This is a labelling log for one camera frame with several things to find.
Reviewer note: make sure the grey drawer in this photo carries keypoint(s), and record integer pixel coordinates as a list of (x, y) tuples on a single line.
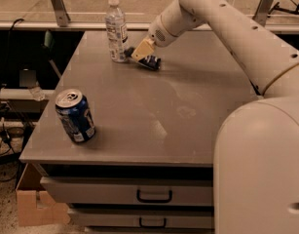
[(129, 218), (122, 191)]

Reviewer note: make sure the upper grey drawer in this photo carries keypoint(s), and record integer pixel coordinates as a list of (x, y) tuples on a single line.
[(122, 191)]

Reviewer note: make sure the blue soda can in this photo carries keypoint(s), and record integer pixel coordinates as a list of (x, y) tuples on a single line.
[(73, 110)]

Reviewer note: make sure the left metal railing bracket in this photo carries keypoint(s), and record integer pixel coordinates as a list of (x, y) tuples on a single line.
[(62, 18)]

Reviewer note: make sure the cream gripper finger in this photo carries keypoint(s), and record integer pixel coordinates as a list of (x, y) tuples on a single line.
[(144, 49)]

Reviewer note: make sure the green handled tool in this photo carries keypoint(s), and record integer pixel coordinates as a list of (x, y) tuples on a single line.
[(48, 47)]

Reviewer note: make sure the lower grey drawer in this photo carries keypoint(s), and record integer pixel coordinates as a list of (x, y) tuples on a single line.
[(129, 218)]

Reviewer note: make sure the metal railing bracket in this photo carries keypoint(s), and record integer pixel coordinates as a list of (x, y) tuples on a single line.
[(262, 11), (62, 18)]

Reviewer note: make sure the black drawer handle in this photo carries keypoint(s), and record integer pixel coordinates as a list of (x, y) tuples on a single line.
[(152, 223), (153, 198)]

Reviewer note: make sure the grey drawer cabinet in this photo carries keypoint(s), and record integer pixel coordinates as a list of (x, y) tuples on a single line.
[(148, 124)]

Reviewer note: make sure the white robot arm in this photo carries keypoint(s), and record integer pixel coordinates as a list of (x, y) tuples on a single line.
[(256, 154)]

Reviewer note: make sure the black lower drawer handle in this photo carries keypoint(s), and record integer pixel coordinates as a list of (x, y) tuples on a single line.
[(152, 223)]

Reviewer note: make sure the black upper drawer handle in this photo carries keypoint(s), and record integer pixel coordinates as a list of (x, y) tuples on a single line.
[(153, 198)]

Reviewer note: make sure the clear plastic water bottle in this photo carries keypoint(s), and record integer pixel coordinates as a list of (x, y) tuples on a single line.
[(117, 32)]

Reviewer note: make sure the small water bottle on ledge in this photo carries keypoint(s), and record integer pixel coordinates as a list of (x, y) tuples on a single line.
[(37, 93)]

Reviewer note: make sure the cardboard box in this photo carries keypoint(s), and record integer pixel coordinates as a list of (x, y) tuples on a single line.
[(35, 205)]

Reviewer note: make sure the right metal railing bracket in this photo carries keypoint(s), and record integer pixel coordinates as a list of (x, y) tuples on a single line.
[(262, 11)]

